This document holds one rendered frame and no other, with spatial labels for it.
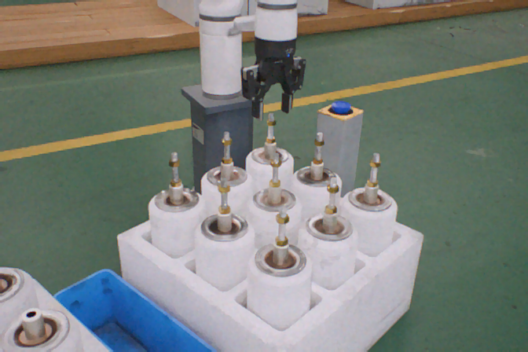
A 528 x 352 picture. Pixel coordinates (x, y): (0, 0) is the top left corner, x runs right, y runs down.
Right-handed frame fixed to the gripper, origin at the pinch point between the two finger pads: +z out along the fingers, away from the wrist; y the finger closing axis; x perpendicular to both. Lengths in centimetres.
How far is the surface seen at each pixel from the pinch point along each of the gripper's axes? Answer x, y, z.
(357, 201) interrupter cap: -22.8, 0.9, 9.4
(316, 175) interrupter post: -12.6, 0.7, 8.9
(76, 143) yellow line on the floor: 80, -12, 36
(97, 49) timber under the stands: 160, 29, 32
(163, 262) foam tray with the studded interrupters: -9.4, -29.7, 17.1
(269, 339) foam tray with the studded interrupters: -33.1, -26.1, 16.9
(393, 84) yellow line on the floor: 61, 116, 35
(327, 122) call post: -1.5, 13.7, 5.3
